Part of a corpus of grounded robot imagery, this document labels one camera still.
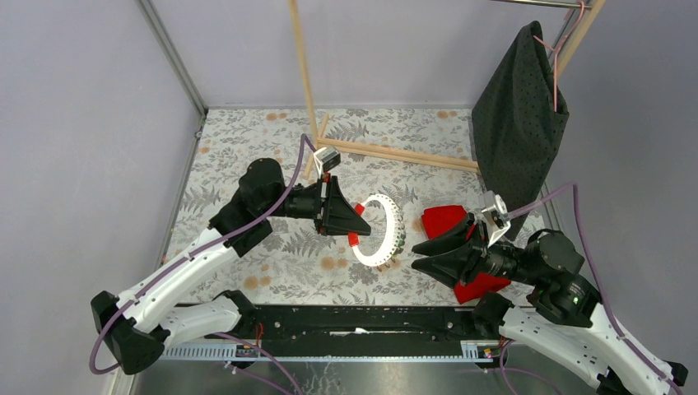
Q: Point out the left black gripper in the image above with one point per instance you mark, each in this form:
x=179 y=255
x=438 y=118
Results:
x=334 y=215

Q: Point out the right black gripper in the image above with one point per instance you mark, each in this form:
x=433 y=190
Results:
x=449 y=267

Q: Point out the large keyring with red handle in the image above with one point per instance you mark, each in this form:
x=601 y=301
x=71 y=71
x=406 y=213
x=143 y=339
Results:
x=392 y=231

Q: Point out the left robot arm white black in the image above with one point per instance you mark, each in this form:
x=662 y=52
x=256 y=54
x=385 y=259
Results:
x=140 y=323

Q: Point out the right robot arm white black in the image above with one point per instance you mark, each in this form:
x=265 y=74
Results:
x=568 y=322

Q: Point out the red cloth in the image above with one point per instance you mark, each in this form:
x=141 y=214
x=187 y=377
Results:
x=451 y=226

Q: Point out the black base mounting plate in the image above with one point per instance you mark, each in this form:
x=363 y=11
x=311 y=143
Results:
x=329 y=324

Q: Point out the dark dotted hanging garment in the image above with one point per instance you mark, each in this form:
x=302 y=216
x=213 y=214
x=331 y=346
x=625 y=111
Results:
x=519 y=120

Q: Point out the pink clothes hanger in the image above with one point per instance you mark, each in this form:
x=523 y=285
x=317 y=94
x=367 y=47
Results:
x=555 y=51

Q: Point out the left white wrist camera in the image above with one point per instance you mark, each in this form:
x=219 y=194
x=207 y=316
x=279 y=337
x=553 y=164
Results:
x=326 y=158

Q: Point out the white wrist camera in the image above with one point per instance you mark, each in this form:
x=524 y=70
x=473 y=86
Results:
x=326 y=158
x=495 y=216

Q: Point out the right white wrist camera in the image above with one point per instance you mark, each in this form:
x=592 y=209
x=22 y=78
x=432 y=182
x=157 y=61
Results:
x=495 y=216

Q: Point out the slotted cable duct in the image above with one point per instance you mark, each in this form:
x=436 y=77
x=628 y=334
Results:
x=352 y=352

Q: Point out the aluminium frame post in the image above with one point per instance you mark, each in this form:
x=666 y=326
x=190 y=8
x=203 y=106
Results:
x=168 y=48

